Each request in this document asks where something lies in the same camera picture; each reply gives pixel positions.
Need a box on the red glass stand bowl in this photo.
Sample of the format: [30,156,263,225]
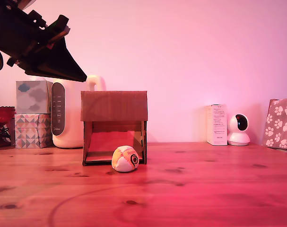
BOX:
[0,106,17,148]

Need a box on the white printed carton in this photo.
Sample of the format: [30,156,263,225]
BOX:
[206,104,228,146]

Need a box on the paw print fabric bag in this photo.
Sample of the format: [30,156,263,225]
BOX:
[262,96,287,155]

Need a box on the geometric print tissue box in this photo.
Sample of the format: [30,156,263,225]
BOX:
[14,113,53,149]

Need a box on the cardboard dice tower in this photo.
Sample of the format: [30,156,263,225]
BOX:
[80,90,148,166]

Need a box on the small white round camera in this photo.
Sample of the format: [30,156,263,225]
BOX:
[227,113,251,147]

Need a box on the cloud print tissue box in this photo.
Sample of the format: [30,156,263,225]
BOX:
[15,80,53,114]

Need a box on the white kettle with grey panel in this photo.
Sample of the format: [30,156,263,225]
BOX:
[51,75,107,149]

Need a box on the white and orange footbag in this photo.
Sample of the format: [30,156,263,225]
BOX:
[112,145,139,173]

